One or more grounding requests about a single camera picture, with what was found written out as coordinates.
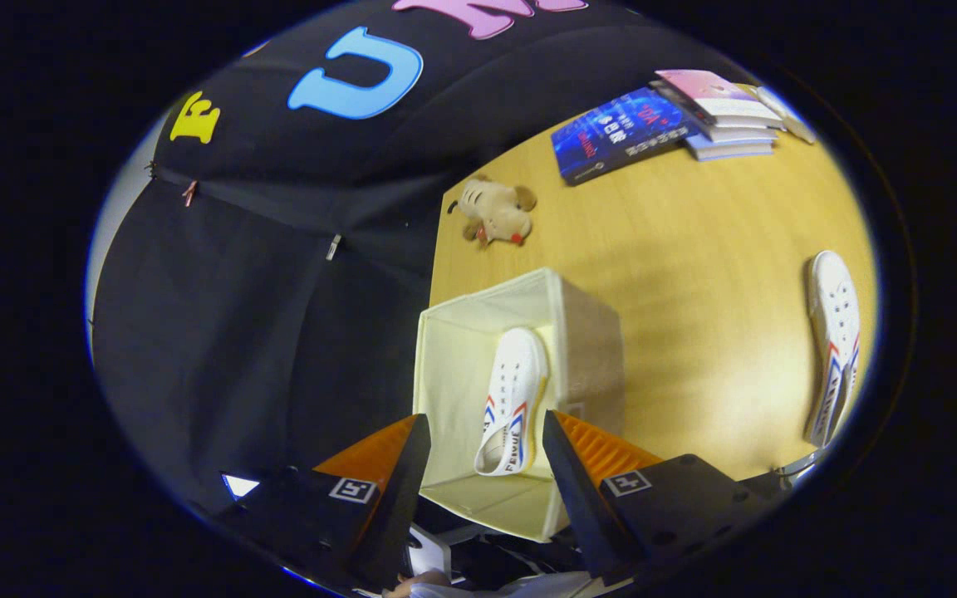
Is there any dark blue book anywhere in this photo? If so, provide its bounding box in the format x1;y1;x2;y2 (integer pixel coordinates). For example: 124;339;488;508
551;86;699;186

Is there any pale blue book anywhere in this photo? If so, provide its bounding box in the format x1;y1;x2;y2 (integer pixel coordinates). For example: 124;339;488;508
685;133;776;162

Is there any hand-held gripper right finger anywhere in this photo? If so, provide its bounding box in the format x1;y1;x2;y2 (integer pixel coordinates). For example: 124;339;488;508
542;409;787;586

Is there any black backdrop cloth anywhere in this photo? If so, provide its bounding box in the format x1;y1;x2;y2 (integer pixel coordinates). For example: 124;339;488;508
92;0;745;516

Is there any beige fabric storage box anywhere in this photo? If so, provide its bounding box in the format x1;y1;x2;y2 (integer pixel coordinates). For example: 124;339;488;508
412;267;625;543

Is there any white canvas shoe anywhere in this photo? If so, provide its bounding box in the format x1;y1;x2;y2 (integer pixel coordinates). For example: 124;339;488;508
802;249;861;449
474;326;548;477

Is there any tan plush dog toy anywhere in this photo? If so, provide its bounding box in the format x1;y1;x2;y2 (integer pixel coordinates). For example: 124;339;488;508
448;176;538;248

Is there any grey cover book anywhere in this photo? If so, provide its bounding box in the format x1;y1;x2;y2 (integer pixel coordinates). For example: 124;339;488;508
649;81;778;144

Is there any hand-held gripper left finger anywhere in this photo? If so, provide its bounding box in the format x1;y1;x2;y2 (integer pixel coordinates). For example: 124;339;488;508
217;413;432;592

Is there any pink cover book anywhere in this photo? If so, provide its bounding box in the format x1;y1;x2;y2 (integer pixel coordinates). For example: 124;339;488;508
655;69;784;130

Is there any grey office chair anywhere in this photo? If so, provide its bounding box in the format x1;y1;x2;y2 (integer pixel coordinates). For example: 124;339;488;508
408;523;587;586

